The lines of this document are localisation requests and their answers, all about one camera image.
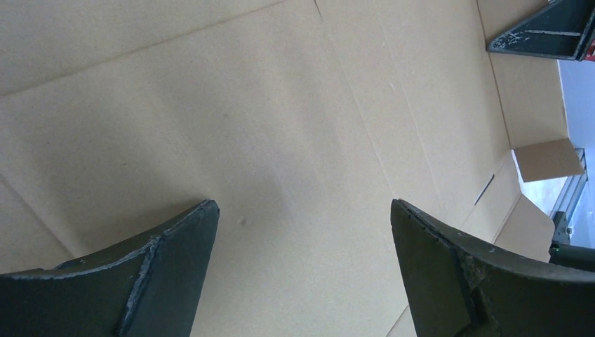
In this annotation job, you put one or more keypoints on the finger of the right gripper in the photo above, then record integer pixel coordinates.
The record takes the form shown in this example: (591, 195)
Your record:
(561, 30)

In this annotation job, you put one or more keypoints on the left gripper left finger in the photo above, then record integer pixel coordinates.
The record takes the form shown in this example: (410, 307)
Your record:
(147, 285)

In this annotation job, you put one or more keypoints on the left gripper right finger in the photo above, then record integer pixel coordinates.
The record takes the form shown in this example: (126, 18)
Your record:
(459, 285)

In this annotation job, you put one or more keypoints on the brown cardboard box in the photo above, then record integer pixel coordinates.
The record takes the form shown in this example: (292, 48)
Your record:
(303, 120)

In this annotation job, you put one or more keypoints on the aluminium frame rail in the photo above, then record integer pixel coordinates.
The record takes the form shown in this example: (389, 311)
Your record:
(567, 201)

